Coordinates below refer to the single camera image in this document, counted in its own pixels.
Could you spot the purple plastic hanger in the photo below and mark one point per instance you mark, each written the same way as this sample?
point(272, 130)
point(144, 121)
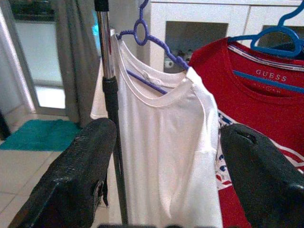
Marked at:
point(140, 42)

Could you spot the red printed t-shirt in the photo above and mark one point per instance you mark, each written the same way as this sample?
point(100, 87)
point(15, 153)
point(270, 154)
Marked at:
point(249, 109)

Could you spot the plain white t-shirt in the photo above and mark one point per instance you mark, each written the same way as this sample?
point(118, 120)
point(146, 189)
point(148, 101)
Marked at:
point(161, 142)

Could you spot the frosted glass door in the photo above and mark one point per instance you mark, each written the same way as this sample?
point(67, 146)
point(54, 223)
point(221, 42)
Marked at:
point(40, 47)

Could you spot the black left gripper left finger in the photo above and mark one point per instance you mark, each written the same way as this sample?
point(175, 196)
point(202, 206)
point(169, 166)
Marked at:
point(71, 178)

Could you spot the white cabinet with glass doors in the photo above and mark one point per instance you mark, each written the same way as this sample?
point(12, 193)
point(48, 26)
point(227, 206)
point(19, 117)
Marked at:
point(202, 12)

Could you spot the teal floor mat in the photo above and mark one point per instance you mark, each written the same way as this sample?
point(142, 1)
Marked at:
point(40, 135)

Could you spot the grey curtain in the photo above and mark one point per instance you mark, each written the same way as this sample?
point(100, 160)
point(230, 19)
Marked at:
point(76, 59)

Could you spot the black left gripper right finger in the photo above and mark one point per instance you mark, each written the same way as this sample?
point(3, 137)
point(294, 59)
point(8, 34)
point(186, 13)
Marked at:
point(261, 185)

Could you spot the blue plastic hanger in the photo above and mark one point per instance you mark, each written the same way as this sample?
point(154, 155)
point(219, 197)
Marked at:
point(273, 50)

